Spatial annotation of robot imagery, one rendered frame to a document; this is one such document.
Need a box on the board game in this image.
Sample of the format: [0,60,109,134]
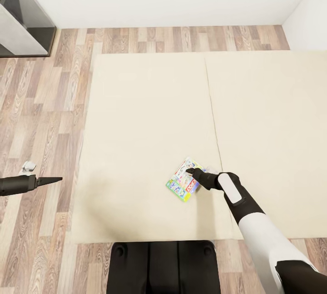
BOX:
[166,156,206,203]

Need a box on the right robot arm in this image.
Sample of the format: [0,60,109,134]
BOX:
[186,165,327,294]

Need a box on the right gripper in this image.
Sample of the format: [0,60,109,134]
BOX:
[186,168,211,190]

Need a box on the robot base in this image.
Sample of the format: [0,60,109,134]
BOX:
[106,240,221,294]

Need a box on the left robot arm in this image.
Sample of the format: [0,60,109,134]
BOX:
[0,161,64,196]

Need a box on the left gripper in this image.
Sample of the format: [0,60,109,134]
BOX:
[1,174,64,196]

